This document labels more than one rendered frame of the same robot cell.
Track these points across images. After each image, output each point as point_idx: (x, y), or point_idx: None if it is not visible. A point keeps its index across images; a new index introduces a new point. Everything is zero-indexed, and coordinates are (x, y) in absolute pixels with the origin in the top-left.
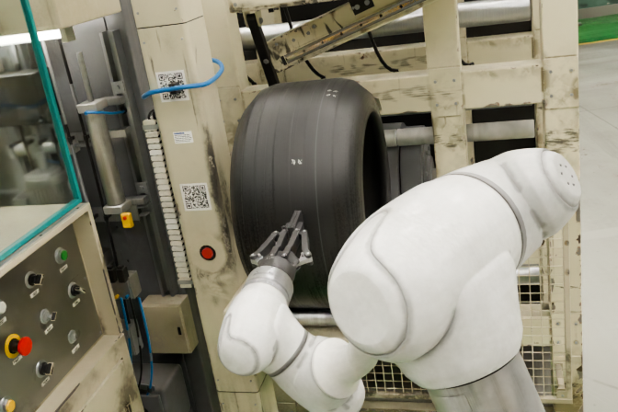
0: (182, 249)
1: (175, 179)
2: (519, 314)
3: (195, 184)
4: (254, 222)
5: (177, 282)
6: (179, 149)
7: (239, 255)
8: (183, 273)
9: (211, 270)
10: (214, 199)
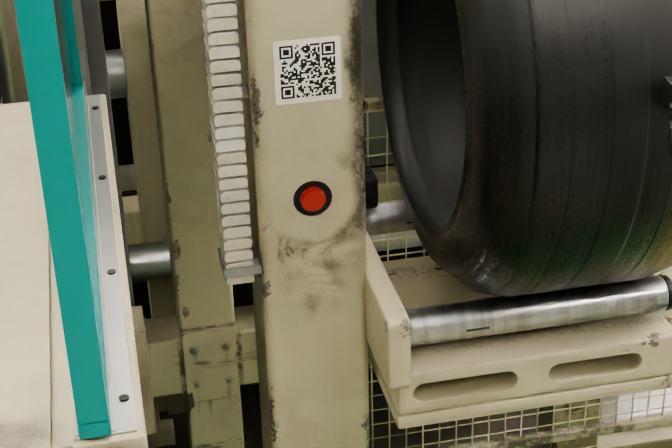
0: (247, 197)
1: (263, 31)
2: None
3: (312, 40)
4: (567, 109)
5: (224, 274)
6: None
7: (487, 189)
8: (240, 252)
9: (313, 238)
10: (352, 72)
